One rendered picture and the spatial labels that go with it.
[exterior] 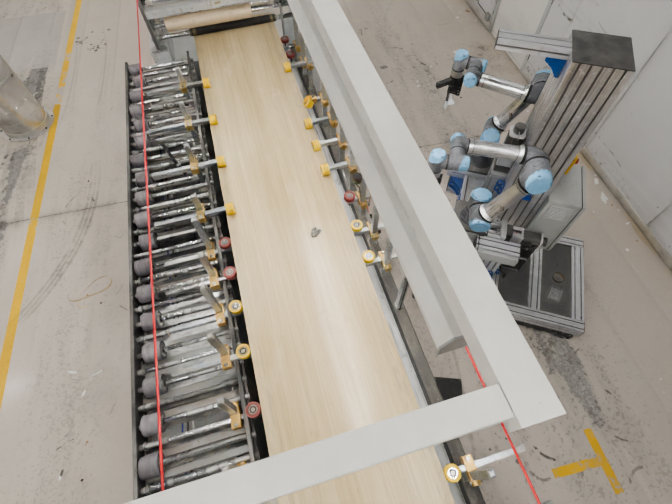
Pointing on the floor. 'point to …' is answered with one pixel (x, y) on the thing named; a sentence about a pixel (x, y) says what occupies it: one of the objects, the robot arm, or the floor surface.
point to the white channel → (387, 432)
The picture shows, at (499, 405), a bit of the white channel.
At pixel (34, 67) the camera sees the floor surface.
